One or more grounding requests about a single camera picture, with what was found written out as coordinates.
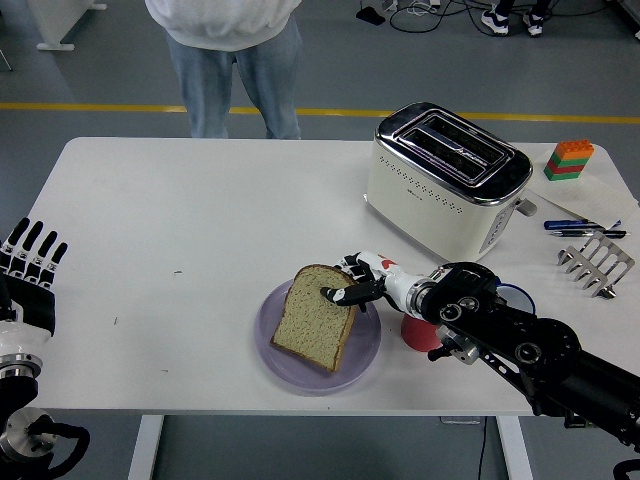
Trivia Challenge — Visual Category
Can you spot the black floor cable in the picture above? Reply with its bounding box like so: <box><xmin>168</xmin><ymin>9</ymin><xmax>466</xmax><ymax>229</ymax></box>
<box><xmin>388</xmin><ymin>0</ymin><xmax>501</xmax><ymax>35</ymax></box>

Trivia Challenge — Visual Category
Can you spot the cream and chrome toaster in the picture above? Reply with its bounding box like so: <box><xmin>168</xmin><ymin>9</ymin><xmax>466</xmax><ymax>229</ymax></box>
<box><xmin>363</xmin><ymin>101</ymin><xmax>539</xmax><ymax>264</ymax></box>

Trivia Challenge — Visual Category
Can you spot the bread slice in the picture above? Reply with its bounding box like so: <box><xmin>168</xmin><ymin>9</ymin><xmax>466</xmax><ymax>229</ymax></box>
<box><xmin>270</xmin><ymin>264</ymin><xmax>360</xmax><ymax>374</ymax></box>

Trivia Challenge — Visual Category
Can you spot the purple plate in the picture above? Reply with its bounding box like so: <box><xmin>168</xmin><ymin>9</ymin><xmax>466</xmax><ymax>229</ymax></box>
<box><xmin>253</xmin><ymin>278</ymin><xmax>383</xmax><ymax>397</ymax></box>

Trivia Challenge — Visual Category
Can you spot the black pen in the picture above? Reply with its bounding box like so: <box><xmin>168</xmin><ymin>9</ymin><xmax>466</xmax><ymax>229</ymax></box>
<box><xmin>547</xmin><ymin>228</ymin><xmax>627</xmax><ymax>238</ymax></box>

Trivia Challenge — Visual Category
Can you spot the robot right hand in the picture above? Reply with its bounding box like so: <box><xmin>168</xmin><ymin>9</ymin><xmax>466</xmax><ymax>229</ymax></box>
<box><xmin>319</xmin><ymin>249</ymin><xmax>426</xmax><ymax>314</ymax></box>

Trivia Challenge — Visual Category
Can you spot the blue pen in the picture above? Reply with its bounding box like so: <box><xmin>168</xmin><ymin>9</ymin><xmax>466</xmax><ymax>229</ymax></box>
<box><xmin>542</xmin><ymin>218</ymin><xmax>596</xmax><ymax>230</ymax></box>

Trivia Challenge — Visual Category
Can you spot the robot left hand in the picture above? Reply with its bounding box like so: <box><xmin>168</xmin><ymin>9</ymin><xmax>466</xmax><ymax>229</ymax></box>
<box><xmin>0</xmin><ymin>218</ymin><xmax>70</xmax><ymax>354</ymax></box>

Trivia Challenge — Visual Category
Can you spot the white furniture base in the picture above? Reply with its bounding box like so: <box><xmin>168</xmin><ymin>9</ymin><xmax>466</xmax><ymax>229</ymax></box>
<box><xmin>27</xmin><ymin>0</ymin><xmax>108</xmax><ymax>52</ymax></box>

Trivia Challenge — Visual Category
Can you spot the white table leg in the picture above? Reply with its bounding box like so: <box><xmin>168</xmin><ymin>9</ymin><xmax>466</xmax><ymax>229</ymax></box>
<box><xmin>127</xmin><ymin>414</ymin><xmax>165</xmax><ymax>480</ymax></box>
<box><xmin>496</xmin><ymin>414</ymin><xmax>534</xmax><ymax>480</ymax></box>

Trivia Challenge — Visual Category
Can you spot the white power strip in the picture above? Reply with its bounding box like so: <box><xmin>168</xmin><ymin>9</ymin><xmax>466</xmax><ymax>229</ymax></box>
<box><xmin>382</xmin><ymin>0</ymin><xmax>441</xmax><ymax>12</ymax></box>

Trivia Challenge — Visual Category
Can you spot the blue mug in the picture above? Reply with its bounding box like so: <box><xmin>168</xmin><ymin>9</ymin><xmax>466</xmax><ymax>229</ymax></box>
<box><xmin>492</xmin><ymin>282</ymin><xmax>537</xmax><ymax>316</ymax></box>

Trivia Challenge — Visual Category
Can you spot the toy brick stack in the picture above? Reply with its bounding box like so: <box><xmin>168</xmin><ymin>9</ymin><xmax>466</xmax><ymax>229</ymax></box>
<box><xmin>542</xmin><ymin>138</ymin><xmax>595</xmax><ymax>181</ymax></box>

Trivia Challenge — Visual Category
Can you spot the black hanging cable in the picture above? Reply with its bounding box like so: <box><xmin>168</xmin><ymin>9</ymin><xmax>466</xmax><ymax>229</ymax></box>
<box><xmin>477</xmin><ymin>417</ymin><xmax>489</xmax><ymax>480</ymax></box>

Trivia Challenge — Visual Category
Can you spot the white paper sheet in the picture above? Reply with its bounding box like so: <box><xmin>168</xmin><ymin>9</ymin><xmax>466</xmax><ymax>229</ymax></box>
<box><xmin>527</xmin><ymin>169</ymin><xmax>640</xmax><ymax>231</ymax></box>

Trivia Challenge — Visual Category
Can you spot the red mug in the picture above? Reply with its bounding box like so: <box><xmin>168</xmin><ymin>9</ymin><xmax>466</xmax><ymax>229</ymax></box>
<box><xmin>399</xmin><ymin>312</ymin><xmax>444</xmax><ymax>354</ymax></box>

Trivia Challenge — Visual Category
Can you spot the person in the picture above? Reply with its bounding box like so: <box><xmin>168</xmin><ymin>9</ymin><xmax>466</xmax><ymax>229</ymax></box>
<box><xmin>479</xmin><ymin>0</ymin><xmax>551</xmax><ymax>37</ymax></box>
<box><xmin>144</xmin><ymin>0</ymin><xmax>304</xmax><ymax>140</ymax></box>

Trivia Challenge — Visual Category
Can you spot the metal toast rack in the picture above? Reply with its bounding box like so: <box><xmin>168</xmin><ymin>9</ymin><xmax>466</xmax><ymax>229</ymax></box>
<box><xmin>555</xmin><ymin>229</ymin><xmax>636</xmax><ymax>300</ymax></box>

